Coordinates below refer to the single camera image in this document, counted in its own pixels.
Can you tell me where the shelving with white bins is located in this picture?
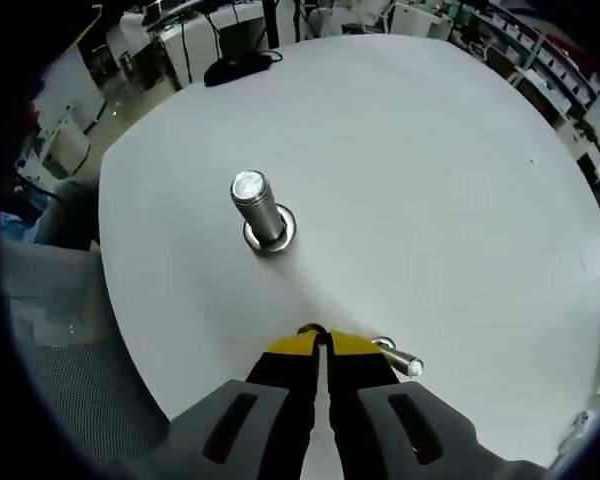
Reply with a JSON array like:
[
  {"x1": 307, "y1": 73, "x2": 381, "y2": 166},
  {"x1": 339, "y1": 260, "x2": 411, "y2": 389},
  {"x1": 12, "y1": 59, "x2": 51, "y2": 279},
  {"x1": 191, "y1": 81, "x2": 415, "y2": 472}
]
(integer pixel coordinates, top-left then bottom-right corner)
[{"x1": 478, "y1": 8, "x2": 600, "y2": 114}]

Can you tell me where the small steel threaded stud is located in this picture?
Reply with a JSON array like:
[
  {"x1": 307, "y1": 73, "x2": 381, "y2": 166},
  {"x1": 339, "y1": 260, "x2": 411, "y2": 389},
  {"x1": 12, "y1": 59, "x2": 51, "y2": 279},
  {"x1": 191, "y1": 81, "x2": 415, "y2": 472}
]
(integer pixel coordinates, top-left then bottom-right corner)
[{"x1": 371, "y1": 336, "x2": 426, "y2": 378}]

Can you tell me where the black computer mouse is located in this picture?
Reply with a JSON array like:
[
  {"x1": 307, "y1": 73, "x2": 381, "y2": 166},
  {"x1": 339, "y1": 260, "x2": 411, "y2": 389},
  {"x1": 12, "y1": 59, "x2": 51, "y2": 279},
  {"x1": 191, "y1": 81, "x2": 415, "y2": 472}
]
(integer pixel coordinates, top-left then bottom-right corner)
[{"x1": 202, "y1": 49, "x2": 277, "y2": 88}]

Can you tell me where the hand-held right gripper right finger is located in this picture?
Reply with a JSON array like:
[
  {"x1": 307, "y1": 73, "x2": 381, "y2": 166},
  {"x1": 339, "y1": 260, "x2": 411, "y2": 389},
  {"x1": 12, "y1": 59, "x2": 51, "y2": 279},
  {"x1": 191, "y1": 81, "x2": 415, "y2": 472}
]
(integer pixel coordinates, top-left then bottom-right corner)
[{"x1": 327, "y1": 329, "x2": 501, "y2": 480}]

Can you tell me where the large steel threaded stud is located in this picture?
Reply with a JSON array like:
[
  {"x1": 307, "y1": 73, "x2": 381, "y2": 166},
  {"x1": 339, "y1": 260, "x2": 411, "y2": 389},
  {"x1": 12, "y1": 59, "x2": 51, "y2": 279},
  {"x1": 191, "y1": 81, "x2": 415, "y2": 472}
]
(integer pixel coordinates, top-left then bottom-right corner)
[{"x1": 229, "y1": 169, "x2": 298, "y2": 258}]

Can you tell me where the white cabinet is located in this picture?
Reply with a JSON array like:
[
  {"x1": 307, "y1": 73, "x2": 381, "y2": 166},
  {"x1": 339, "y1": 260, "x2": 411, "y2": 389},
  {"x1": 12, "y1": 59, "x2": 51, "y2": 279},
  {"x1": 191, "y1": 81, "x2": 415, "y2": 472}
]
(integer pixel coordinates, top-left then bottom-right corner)
[{"x1": 158, "y1": 4, "x2": 264, "y2": 92}]

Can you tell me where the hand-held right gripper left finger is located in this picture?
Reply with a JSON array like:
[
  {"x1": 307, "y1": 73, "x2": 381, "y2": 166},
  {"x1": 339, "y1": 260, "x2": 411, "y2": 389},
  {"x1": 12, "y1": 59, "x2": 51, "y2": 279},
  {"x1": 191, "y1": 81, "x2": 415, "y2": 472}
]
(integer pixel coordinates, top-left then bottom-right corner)
[{"x1": 144, "y1": 332, "x2": 326, "y2": 480}]

